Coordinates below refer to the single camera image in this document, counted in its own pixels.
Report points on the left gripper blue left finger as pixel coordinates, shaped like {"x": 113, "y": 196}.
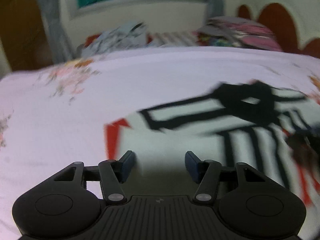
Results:
{"x": 113, "y": 173}

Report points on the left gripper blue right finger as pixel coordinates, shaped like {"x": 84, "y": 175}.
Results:
{"x": 205, "y": 174}

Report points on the striped knit child sweater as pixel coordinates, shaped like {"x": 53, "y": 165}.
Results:
{"x": 247, "y": 123}

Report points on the pile of grey clothes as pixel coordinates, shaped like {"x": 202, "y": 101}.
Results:
{"x": 131, "y": 35}

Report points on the pink floral bed sheet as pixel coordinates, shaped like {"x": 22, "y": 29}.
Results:
{"x": 57, "y": 115}

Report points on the grey striped mattress cover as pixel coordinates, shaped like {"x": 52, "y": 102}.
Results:
{"x": 173, "y": 39}

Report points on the stack of folded pink bedding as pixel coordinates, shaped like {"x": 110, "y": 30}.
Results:
{"x": 227, "y": 31}

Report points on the brown wooden door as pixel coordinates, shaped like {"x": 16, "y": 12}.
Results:
{"x": 22, "y": 35}

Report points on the red white scalloped headboard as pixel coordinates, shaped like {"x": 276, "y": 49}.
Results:
{"x": 281, "y": 23}

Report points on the left grey curtain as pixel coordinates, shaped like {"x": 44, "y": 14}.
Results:
{"x": 57, "y": 38}

